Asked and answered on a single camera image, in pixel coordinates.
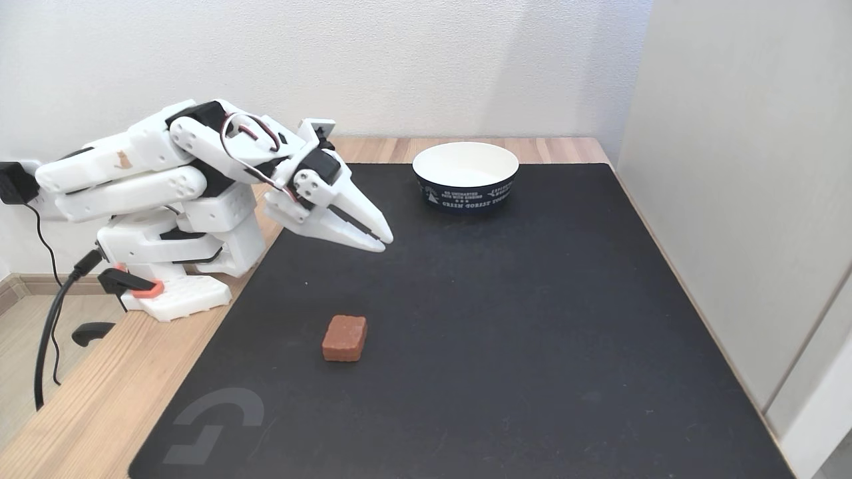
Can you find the brown toy block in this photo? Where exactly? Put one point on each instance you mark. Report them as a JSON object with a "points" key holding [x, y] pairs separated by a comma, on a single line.
{"points": [[345, 338]]}

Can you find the black desk mat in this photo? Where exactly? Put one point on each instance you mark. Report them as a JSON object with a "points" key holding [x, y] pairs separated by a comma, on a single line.
{"points": [[499, 346]]}

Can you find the black power adapter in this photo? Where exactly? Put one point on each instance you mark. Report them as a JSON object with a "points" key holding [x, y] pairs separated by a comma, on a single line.
{"points": [[13, 183]]}

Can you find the white wall outlet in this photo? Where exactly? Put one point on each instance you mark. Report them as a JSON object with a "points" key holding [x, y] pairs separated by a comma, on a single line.
{"points": [[30, 163]]}

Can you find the black orange table clamp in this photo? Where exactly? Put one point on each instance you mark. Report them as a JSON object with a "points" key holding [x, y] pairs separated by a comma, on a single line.
{"points": [[126, 283]]}

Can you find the white cabinet door panel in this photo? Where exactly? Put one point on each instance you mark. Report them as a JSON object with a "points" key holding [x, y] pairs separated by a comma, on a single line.
{"points": [[732, 199]]}

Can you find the white paper bowl dark band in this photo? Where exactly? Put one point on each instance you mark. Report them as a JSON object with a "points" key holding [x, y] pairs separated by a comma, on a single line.
{"points": [[466, 189]]}

